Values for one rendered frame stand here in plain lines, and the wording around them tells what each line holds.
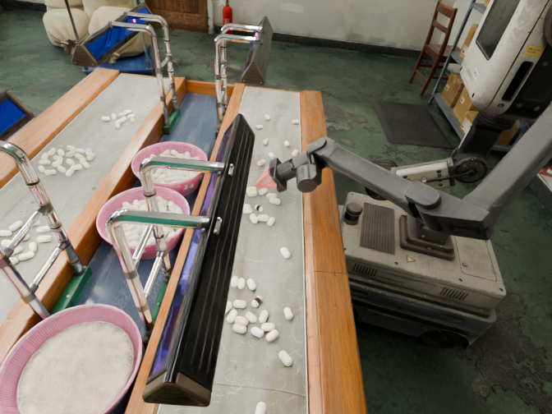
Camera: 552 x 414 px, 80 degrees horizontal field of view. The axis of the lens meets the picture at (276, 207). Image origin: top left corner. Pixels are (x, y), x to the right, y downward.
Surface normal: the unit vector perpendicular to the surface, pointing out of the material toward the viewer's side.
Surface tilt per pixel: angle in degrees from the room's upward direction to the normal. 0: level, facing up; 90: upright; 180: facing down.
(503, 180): 39
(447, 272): 1
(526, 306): 0
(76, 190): 0
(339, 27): 90
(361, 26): 90
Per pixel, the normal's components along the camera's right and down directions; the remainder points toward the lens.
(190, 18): -0.08, 0.67
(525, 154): -0.53, -0.50
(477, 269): 0.09, -0.73
